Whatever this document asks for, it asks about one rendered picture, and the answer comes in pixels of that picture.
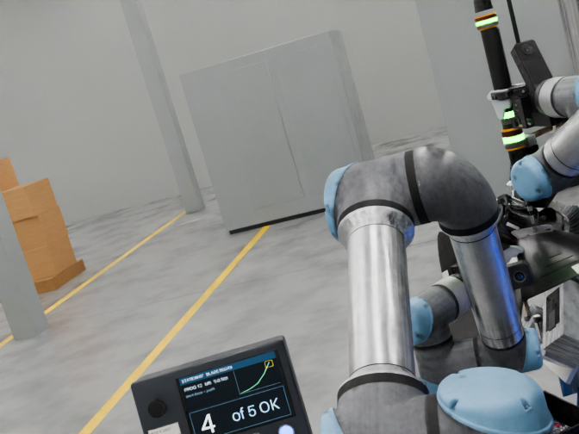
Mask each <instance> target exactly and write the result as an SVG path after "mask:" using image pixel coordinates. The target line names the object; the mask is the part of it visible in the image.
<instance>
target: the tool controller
mask: <svg viewBox="0 0 579 434"><path fill-rule="evenodd" d="M131 391H132V394H133V397H134V403H135V406H136V410H137V413H138V416H139V420H140V425H141V429H142V431H143V434H194V432H193V429H192V425H191V422H190V417H189V414H188V412H194V411H196V410H200V409H203V408H206V407H209V406H214V405H217V404H218V406H219V408H220V412H221V417H222V421H223V424H224V427H225V430H226V433H227V434H253V433H256V432H257V433H260V434H278V429H279V427H280V426H281V425H284V424H289V425H292V426H293V428H294V430H295V434H313V432H312V429H311V426H310V423H309V420H308V415H307V412H306V408H305V405H304V402H303V399H302V394H301V390H300V388H299V385H298V381H297V379H296V373H295V370H294V367H293V363H292V361H291V358H290V353H289V349H288V346H287V343H286V340H285V337H284V335H280V336H276V337H274V338H268V339H266V340H262V341H259V342H257V343H253V344H248V345H245V346H242V347H239V348H236V349H233V350H228V351H224V352H222V353H219V354H215V355H213V356H207V357H204V358H201V359H198V360H195V361H192V362H189V363H184V364H181V365H178V366H175V367H172V368H168V369H163V370H160V371H158V372H154V373H151V374H149V375H144V376H142V377H141V378H140V379H138V380H137V381H134V382H133V383H132V384H131Z"/></svg>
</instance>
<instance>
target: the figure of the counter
mask: <svg viewBox="0 0 579 434"><path fill-rule="evenodd" d="M188 414H189V417H190V422H191V425H192V429H193V432H194V434H227V433H226V430H225V427H224V424H223V421H222V417H221V412H220V408H219V406H218V404H217V405H214V406H209V407H206V408H203V409H200V410H196V411H194V412H188Z"/></svg>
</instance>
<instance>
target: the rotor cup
mask: <svg viewBox="0 0 579 434"><path fill-rule="evenodd" d="M496 200H497V202H498V206H499V209H500V217H499V220H498V221H497V222H496V226H497V230H498V233H499V236H500V240H501V245H516V244H515V243H514V242H512V240H513V239H517V238H516V237H515V236H514V235H513V234H512V233H511V232H512V231H513V230H516V229H514V228H512V227H510V226H507V223H508V222H509V223H511V224H513V225H515V226H518V227H519V228H520V229H523V228H528V227H533V226H542V225H551V226H553V227H555V228H556V229H557V230H558V231H562V226H563V219H562V215H561V214H560V212H559V211H557V210H556V209H554V208H544V209H542V210H541V211H538V210H537V208H532V214H533V218H534V221H535V223H534V224H532V222H531V218H530V214H529V211H527V207H525V205H526V202H525V201H523V202H524V203H523V202H521V201H518V200H515V199H514V198H512V196H511V195H509V194H502V195H500V196H498V197H497V198H496Z"/></svg>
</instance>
